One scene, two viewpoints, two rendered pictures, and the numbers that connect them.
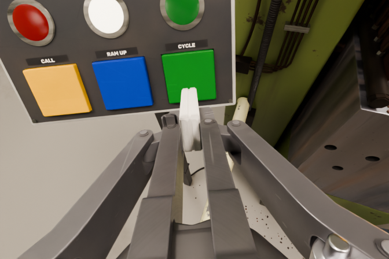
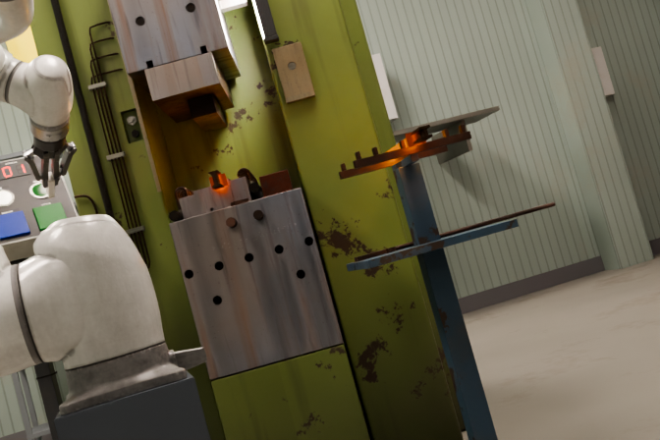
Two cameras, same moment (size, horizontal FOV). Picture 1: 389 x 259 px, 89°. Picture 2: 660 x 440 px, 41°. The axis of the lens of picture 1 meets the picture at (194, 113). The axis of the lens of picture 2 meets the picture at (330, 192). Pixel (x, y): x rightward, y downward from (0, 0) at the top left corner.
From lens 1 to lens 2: 2.28 m
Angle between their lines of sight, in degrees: 63
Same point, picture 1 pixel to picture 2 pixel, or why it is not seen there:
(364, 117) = (176, 228)
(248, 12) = not seen: hidden behind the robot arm
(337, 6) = (151, 207)
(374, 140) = (199, 245)
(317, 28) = (150, 226)
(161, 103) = (35, 232)
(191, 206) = not seen: outside the picture
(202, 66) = (56, 209)
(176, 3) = (37, 189)
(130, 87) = (16, 224)
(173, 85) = (41, 220)
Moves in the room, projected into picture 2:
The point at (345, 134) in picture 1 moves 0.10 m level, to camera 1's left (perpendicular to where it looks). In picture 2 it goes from (183, 251) to (148, 260)
